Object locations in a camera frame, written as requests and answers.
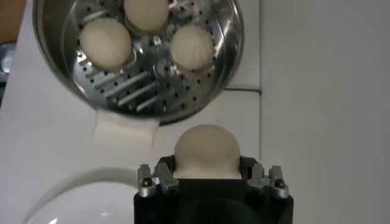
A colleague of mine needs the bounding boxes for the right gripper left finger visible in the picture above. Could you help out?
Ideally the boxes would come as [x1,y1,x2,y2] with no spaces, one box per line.
[136,155,180,198]

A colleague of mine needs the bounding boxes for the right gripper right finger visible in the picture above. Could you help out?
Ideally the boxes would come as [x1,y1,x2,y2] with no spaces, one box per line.
[239,155,289,200]

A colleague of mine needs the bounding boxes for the white steamed baozi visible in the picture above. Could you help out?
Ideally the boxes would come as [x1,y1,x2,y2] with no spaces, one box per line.
[172,123,242,180]
[123,0,171,33]
[79,16,133,71]
[169,24,216,71]

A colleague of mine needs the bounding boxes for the perforated steel steamer basket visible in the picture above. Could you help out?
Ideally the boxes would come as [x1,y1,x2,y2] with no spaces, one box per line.
[32,0,246,125]

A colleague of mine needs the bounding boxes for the white round plate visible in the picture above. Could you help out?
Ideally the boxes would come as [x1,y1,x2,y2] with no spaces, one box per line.
[21,166,141,224]

